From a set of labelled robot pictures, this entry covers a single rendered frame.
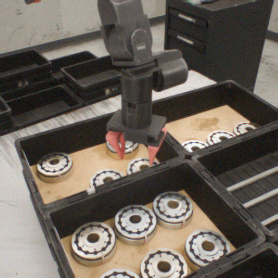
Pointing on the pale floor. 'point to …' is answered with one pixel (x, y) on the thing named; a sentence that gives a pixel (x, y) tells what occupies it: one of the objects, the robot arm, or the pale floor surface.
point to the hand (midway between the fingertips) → (137, 157)
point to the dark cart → (219, 37)
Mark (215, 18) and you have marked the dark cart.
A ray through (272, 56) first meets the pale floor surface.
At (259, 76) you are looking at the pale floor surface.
